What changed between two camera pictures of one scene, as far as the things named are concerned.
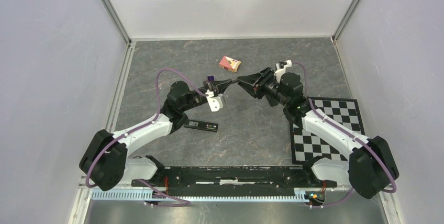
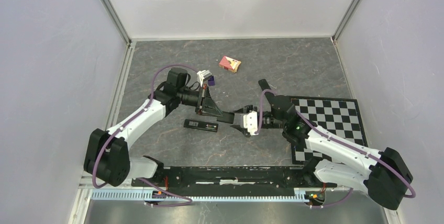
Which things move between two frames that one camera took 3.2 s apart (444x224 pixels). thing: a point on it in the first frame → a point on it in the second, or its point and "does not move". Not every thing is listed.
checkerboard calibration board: x=305 y=145 does not move
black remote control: x=201 y=125 does not move
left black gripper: x=216 y=86 → x=207 y=105
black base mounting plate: x=202 y=182 does not move
